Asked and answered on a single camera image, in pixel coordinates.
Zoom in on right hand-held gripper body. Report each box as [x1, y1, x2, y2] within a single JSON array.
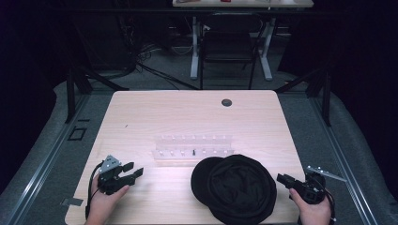
[[290, 165, 348, 205]]

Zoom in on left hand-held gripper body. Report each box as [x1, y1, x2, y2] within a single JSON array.
[[97, 155, 137, 196]]

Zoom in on black hat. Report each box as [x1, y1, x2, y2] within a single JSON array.
[[191, 154, 278, 225]]

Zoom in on person's right hand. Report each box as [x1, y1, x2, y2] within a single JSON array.
[[289, 187, 332, 225]]

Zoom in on person's left hand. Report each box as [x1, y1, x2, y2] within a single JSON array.
[[84, 182, 130, 225]]

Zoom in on grey tape strip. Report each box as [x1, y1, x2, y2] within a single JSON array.
[[60, 197, 84, 207]]

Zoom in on black tape square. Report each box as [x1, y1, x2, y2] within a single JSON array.
[[68, 126, 88, 142]]

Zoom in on clear acrylic rack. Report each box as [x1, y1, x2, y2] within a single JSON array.
[[151, 134, 236, 162]]

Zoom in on white-legged desk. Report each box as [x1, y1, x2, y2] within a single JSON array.
[[172, 0, 314, 83]]

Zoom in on black chair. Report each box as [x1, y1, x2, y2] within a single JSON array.
[[198, 12, 265, 91]]

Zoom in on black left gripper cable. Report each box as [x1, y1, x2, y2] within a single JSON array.
[[84, 161, 105, 220]]

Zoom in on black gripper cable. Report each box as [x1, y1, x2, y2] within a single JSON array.
[[84, 161, 105, 220], [323, 188, 338, 223]]

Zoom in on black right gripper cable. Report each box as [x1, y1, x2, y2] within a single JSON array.
[[323, 188, 338, 223]]

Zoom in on metal floor rail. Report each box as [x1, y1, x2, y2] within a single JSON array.
[[308, 95, 380, 225], [5, 93, 92, 225]]

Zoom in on black metal frame stand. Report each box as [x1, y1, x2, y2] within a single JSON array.
[[64, 60, 130, 125], [274, 65, 332, 128]]

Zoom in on black floor cables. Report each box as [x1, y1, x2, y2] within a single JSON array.
[[134, 41, 201, 92]]

